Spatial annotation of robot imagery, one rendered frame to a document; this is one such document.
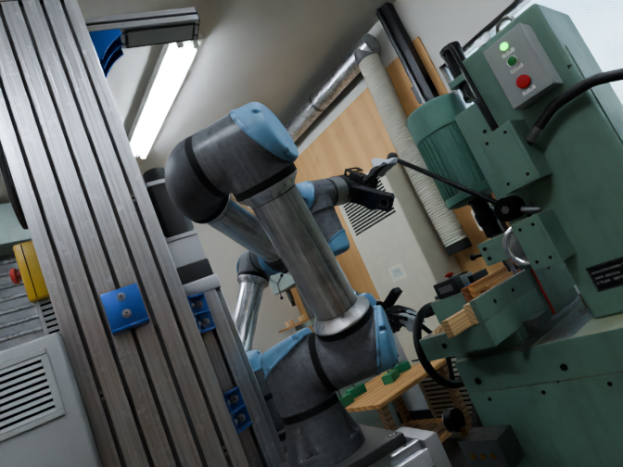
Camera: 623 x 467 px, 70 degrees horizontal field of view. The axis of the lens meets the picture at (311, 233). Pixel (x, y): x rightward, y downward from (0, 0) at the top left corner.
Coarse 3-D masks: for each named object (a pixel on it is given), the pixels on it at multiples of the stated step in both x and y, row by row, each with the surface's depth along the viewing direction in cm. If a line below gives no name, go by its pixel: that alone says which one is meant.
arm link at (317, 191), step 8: (296, 184) 105; (304, 184) 105; (312, 184) 106; (320, 184) 107; (328, 184) 109; (304, 192) 103; (312, 192) 105; (320, 192) 106; (328, 192) 108; (336, 192) 110; (304, 200) 104; (312, 200) 104; (320, 200) 105; (328, 200) 107; (336, 200) 110; (312, 208) 105; (320, 208) 105
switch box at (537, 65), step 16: (512, 32) 101; (528, 32) 100; (496, 48) 104; (528, 48) 99; (496, 64) 104; (528, 64) 99; (544, 64) 98; (512, 80) 103; (544, 80) 98; (560, 80) 100; (512, 96) 103; (528, 96) 101
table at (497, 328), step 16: (560, 272) 135; (544, 288) 126; (560, 288) 131; (512, 304) 113; (528, 304) 118; (544, 304) 122; (496, 320) 107; (512, 320) 111; (432, 336) 116; (464, 336) 108; (480, 336) 105; (496, 336) 104; (432, 352) 116; (448, 352) 113; (464, 352) 109
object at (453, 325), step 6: (462, 312) 106; (450, 318) 103; (456, 318) 104; (462, 318) 105; (468, 318) 107; (444, 324) 103; (450, 324) 102; (456, 324) 103; (462, 324) 104; (468, 324) 106; (444, 330) 103; (450, 330) 102; (456, 330) 102; (462, 330) 104; (450, 336) 102
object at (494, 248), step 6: (492, 240) 128; (498, 240) 127; (480, 246) 131; (486, 246) 130; (492, 246) 128; (498, 246) 127; (480, 252) 131; (486, 252) 130; (492, 252) 129; (498, 252) 127; (486, 258) 130; (492, 258) 129; (498, 258) 128; (504, 258) 126; (492, 264) 130
